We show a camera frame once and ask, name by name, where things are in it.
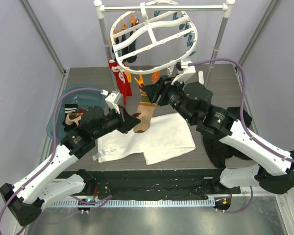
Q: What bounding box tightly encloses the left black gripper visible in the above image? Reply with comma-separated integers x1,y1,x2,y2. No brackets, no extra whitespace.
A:
92,104,140,140

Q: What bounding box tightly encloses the beige striped sock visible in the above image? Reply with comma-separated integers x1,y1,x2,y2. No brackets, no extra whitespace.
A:
133,89,155,133
64,109,84,126

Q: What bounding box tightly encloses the red santa sock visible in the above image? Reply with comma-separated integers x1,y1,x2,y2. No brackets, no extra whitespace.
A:
108,59,132,105

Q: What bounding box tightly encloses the white round clip hanger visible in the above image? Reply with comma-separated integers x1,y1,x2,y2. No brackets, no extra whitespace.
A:
102,0,207,75

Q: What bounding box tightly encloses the black white-striped sock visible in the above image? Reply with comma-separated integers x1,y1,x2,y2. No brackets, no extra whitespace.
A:
62,104,78,132

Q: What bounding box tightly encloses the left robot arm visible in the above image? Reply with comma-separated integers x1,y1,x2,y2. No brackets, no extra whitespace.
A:
0,106,140,227

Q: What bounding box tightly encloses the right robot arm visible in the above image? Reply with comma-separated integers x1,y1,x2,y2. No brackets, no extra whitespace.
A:
143,75,294,194

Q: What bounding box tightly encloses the white towel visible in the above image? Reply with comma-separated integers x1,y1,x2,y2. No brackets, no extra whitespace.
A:
93,113,196,165

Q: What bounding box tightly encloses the teal plastic basin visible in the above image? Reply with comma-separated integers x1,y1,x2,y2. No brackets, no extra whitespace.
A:
46,84,105,141

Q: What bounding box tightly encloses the black printed t-shirt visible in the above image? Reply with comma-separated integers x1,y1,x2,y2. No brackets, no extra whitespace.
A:
203,107,252,169

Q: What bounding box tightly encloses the white metal drying rack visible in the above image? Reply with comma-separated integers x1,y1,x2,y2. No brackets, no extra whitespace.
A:
93,0,236,86

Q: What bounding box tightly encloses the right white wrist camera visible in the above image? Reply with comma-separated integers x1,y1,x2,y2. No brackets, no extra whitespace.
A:
171,58,196,85

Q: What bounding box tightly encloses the white slotted cable duct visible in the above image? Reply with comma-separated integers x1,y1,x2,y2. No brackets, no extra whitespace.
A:
49,197,215,208

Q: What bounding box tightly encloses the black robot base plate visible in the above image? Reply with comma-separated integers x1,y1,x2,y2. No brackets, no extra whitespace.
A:
78,169,241,201

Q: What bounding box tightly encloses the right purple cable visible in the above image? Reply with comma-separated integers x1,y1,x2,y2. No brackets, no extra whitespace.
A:
188,57,294,213

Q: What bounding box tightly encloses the purple cable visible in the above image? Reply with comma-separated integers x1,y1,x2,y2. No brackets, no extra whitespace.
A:
0,88,113,235
188,57,294,213

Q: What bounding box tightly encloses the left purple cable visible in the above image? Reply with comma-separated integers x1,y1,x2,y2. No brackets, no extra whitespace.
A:
0,88,113,235

